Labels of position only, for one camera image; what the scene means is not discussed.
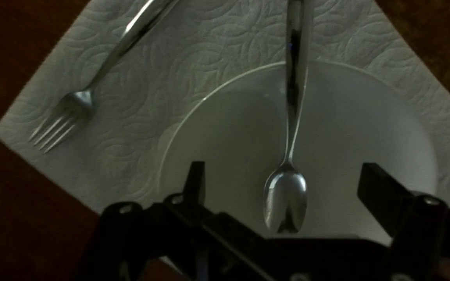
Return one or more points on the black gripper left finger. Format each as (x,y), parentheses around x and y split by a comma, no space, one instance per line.
(204,246)

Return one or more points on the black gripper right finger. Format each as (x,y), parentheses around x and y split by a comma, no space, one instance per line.
(419,225)

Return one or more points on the silver metal spoon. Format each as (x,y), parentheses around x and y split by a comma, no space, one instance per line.
(286,188)

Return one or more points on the white round plate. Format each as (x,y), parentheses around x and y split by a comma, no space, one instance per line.
(350,118)

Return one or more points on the white paper napkin placemat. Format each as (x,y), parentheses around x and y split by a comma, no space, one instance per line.
(191,52)

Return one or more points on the dark wooden dining table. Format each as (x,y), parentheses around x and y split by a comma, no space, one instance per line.
(43,230)

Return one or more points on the silver metal fork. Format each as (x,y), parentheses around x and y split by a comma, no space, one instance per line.
(77,108)

